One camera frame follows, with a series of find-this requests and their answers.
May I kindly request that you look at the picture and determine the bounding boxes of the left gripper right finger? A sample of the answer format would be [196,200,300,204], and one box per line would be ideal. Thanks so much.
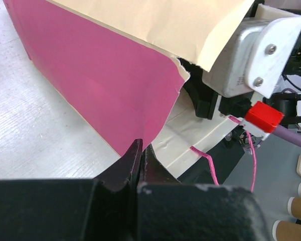
[136,146,270,240]

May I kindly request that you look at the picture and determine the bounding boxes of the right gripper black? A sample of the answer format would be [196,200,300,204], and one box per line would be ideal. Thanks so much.
[177,57,301,186]

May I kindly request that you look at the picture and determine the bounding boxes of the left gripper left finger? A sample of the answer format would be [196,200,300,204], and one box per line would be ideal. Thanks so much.
[0,139,143,240]

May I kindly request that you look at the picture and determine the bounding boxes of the pink cream paper gift bag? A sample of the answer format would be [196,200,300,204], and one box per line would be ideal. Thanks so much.
[2,0,257,193]

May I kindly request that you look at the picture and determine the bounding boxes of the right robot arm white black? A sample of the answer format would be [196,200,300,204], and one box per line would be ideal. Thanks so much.
[181,1,301,154]

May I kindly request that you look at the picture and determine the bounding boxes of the cardboard tubes in background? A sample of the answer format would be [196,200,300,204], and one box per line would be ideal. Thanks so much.
[272,183,301,241]

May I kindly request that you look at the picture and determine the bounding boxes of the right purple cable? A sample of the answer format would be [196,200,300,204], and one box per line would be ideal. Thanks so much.
[240,100,301,152]

